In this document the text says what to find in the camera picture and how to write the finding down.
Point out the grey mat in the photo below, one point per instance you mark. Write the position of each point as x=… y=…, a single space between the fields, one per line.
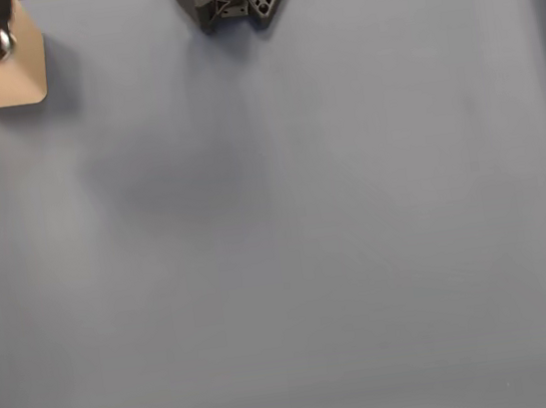
x=307 y=234

